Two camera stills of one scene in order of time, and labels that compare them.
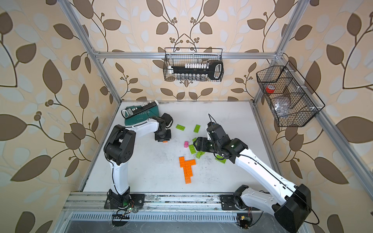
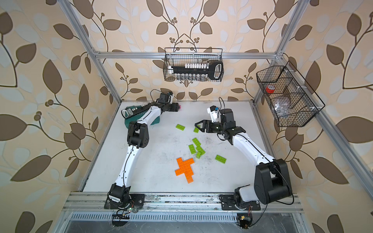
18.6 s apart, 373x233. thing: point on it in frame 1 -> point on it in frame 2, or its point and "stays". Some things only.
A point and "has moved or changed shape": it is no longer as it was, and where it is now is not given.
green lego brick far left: (180, 127) stays
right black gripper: (202, 141) -> (203, 129)
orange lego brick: (188, 179) stays
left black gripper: (168, 139) -> (175, 108)
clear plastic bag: (281, 109) stays
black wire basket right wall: (292, 100) stays
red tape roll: (270, 89) stays
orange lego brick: (182, 161) has moved or changed shape
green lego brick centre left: (192, 149) stays
